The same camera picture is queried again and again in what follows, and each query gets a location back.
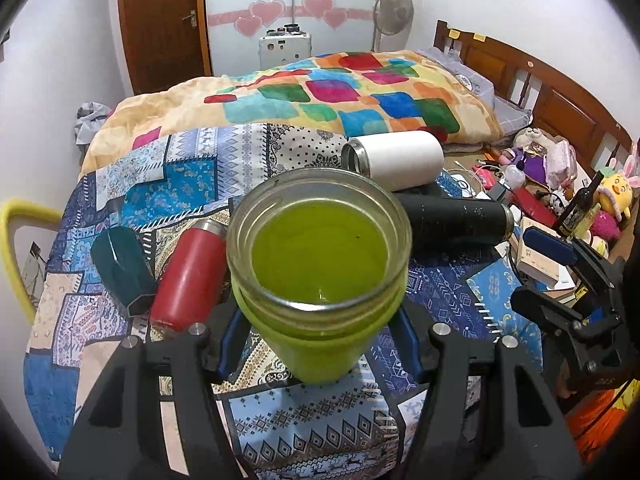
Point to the black thermos cup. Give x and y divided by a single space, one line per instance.
443 224

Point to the cardboard box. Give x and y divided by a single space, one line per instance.
536 265

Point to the white standing fan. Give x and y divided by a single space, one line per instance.
392 20

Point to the wooden headboard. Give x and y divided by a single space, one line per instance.
561 106

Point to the white appliance box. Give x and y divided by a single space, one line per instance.
283 45

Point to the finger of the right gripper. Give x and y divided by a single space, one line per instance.
602 278
599 356

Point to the frosted wardrobe with hearts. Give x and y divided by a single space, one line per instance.
234 27

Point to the colourful squares yellow quilt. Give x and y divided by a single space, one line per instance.
350 93

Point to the grey crumpled cloth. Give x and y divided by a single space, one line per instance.
90 118

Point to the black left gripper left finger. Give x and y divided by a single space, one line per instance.
119 434

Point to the lime green thermos cup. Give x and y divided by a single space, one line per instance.
318 259

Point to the red thermos cup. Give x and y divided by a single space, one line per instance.
192 283

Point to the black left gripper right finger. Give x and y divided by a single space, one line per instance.
487 414

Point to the grey pillow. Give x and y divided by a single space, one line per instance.
510 117

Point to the brown wooden door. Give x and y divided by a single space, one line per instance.
165 42

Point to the white thermos cup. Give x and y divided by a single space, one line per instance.
395 160

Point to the blue patchwork bed sheet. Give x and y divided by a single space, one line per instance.
359 427

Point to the yellow plush toy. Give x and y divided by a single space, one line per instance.
615 192

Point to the dark teal hexagonal cup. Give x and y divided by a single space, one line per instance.
120 261

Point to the dark wine bottle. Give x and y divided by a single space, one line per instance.
578 207

